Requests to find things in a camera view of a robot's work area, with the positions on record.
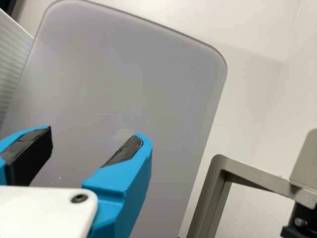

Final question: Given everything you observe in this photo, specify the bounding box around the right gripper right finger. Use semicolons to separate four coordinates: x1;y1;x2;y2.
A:
81;132;154;238

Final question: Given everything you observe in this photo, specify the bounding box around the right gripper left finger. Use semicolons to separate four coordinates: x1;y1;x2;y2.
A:
0;125;54;186

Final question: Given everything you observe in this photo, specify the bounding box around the cream microscope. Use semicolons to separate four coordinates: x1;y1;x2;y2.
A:
190;128;317;238

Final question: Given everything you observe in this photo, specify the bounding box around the white box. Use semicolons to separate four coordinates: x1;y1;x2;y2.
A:
0;0;228;238

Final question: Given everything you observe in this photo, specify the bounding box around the incubator door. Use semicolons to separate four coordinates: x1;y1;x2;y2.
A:
0;7;36;128

